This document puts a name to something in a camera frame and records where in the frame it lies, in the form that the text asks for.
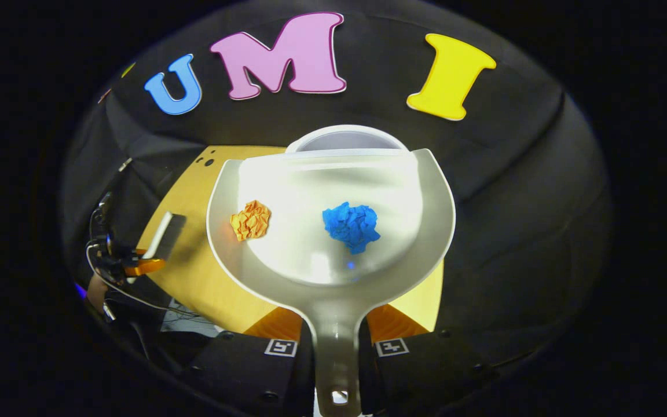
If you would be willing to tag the silver metal clip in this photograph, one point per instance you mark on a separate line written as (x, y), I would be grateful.
(125, 164)

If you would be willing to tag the blue paper ball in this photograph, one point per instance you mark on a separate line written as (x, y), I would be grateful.
(351, 227)

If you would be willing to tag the white ribbed garbage bin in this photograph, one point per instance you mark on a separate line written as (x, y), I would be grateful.
(345, 139)

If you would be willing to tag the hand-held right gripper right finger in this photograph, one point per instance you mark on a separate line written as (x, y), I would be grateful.
(426, 370)

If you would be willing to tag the black backdrop cloth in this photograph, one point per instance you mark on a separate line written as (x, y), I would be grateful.
(513, 174)

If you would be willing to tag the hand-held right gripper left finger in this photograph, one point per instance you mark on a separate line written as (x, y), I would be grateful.
(241, 370)

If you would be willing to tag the white plastic dustpan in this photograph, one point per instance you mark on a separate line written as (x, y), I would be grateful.
(333, 313)

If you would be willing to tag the orange paper ball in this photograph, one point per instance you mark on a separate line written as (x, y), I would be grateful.
(250, 220)

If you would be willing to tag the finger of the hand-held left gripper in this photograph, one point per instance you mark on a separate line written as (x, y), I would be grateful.
(145, 266)

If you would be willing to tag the small white broom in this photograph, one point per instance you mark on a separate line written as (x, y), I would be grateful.
(167, 234)

